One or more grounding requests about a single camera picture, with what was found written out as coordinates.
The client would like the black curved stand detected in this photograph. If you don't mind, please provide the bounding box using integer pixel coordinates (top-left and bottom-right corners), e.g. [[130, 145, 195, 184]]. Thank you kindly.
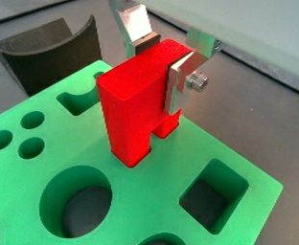
[[0, 15, 103, 96]]

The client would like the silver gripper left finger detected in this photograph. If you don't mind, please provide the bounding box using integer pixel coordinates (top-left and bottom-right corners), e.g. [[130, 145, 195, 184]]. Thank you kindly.
[[108, 0, 162, 58]]

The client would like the red double-square block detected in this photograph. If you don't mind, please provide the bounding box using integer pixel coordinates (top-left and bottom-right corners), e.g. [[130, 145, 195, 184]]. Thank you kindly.
[[96, 39, 191, 167]]

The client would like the green shape-sorter board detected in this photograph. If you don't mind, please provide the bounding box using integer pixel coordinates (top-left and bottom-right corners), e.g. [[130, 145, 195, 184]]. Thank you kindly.
[[0, 61, 283, 245]]

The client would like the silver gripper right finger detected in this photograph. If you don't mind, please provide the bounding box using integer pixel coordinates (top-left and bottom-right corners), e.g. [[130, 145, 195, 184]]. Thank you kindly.
[[164, 28, 225, 115]]

